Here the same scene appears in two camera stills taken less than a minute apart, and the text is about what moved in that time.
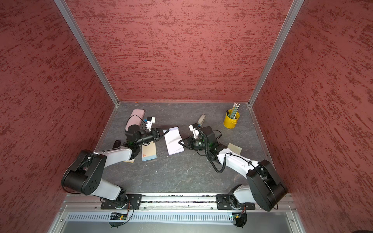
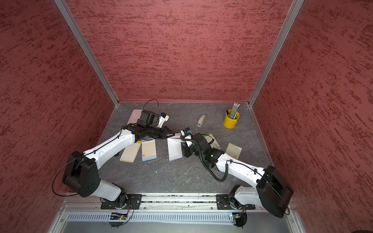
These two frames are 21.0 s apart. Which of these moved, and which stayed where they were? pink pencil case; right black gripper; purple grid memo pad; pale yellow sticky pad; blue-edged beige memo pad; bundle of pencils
Moved: right black gripper; purple grid memo pad
Stayed: bundle of pencils; pale yellow sticky pad; blue-edged beige memo pad; pink pencil case
